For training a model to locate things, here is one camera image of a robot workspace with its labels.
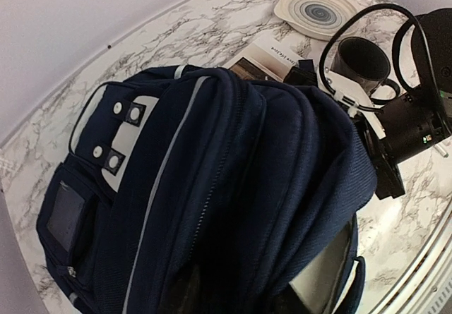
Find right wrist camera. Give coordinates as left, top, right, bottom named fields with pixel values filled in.
left=283, top=59, right=386, bottom=139

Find orange treehouse book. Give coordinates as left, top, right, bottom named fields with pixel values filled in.
left=290, top=222, right=352, bottom=314

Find dark grey metal mug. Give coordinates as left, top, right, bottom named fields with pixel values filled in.
left=330, top=37, right=400, bottom=106

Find front aluminium rail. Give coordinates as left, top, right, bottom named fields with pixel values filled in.
left=358, top=205, right=451, bottom=313

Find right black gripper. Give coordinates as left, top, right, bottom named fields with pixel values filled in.
left=352, top=116, right=405, bottom=200

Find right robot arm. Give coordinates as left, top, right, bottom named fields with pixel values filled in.
left=353, top=8, right=451, bottom=200

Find grey swirl ceramic plate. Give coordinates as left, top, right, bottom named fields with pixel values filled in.
left=273, top=0, right=358, bottom=41

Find navy blue student backpack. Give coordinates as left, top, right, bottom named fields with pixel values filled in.
left=37, top=66, right=376, bottom=313

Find white afternoon tea book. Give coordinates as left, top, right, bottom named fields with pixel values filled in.
left=223, top=35, right=302, bottom=82

